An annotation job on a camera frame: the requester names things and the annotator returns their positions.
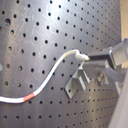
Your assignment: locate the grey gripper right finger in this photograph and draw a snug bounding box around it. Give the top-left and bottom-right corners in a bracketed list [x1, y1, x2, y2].
[88, 38, 128, 69]

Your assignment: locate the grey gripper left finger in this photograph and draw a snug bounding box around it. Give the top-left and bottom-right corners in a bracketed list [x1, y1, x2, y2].
[83, 63, 128, 98]

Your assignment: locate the white cable with red band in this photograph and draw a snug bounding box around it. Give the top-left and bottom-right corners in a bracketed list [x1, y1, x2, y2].
[0, 49, 90, 104]

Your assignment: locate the grey perforated metal board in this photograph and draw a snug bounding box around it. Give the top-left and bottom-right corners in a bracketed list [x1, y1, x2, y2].
[0, 0, 121, 128]

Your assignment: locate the grey metal cable clip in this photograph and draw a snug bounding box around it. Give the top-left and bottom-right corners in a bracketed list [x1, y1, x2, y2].
[64, 65, 110, 100]

